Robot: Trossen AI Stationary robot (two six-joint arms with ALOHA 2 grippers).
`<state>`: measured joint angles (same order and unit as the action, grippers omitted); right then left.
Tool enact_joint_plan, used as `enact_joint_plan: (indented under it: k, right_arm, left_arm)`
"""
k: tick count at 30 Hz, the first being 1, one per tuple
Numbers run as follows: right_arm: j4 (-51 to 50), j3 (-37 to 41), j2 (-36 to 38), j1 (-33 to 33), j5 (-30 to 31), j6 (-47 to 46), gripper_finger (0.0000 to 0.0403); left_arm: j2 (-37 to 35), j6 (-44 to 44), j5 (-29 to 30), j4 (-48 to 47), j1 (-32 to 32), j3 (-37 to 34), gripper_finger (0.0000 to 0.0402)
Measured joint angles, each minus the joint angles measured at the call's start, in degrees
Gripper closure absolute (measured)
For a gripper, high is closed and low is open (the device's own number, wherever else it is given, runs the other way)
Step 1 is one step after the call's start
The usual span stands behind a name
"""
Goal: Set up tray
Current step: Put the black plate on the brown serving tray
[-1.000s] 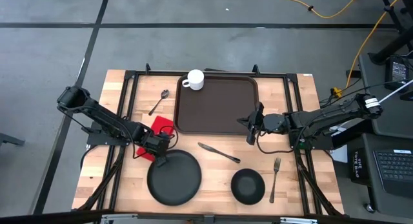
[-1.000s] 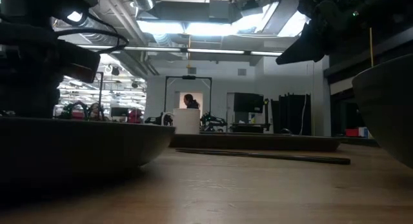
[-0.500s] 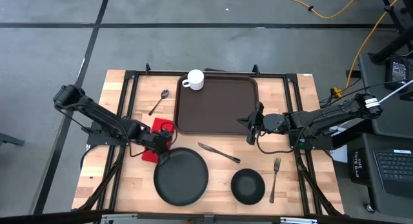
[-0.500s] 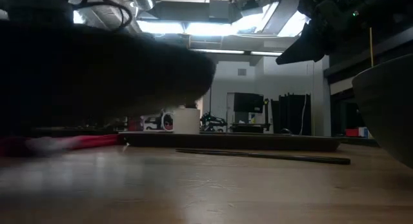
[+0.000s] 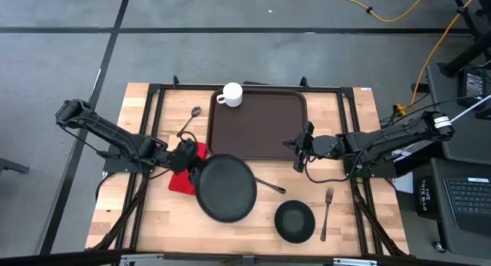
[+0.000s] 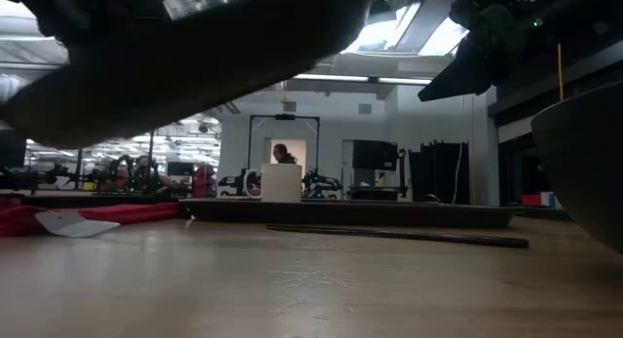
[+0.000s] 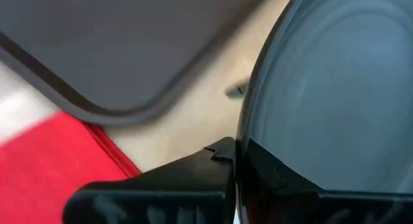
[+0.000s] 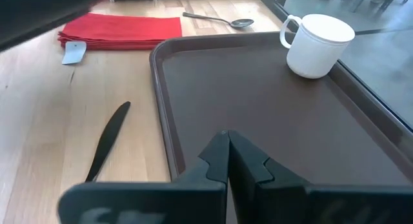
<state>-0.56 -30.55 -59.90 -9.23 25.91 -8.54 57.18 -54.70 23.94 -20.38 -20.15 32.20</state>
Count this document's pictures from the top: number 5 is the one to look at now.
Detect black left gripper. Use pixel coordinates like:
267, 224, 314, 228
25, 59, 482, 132
166, 137, 204, 186

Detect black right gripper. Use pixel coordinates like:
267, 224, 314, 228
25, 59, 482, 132
282, 121, 319, 173

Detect red cloth napkin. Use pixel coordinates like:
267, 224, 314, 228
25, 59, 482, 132
167, 141, 209, 196

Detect black plate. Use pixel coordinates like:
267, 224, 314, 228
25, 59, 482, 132
194, 153, 258, 224

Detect dark metal knife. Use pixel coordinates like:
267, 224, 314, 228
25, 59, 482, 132
255, 176, 287, 195

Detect dark metal fork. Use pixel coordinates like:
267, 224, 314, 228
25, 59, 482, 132
320, 186, 335, 242

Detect black bowl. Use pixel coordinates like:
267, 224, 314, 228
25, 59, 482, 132
274, 199, 316, 245

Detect white mug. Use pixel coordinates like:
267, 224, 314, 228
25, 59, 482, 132
216, 81, 244, 108

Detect brown plastic tray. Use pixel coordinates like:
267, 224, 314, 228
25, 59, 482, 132
206, 87, 311, 162

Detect metal spoon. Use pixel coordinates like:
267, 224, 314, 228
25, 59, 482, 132
176, 106, 203, 139

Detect dark grey side desk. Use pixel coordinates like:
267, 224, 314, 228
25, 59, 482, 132
412, 61, 491, 259

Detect black keyboard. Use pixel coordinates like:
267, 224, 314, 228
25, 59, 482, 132
443, 176, 491, 236

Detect grey metal foot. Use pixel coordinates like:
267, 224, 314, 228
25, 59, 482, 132
0, 157, 31, 175

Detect black stand legs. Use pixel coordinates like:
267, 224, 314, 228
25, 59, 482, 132
438, 0, 491, 78

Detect black aluminium table frame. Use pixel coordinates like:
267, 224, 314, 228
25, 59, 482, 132
86, 74, 410, 266

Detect yellow cable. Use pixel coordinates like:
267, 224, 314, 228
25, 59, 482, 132
410, 0, 486, 106
315, 0, 430, 23

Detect white cable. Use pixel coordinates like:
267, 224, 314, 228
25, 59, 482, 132
451, 103, 491, 122

